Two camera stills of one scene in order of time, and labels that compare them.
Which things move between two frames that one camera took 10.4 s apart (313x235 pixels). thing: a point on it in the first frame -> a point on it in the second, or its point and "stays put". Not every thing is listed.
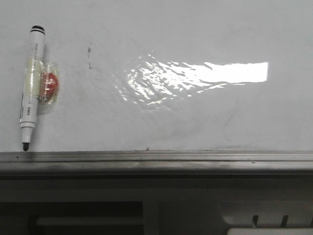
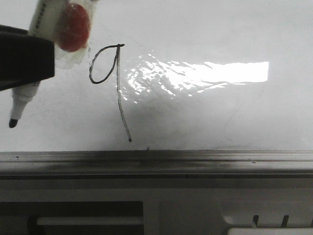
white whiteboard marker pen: [40, 84] -> [67, 24]
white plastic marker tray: [267, 217] stays put
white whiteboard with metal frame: [162, 87] stays put
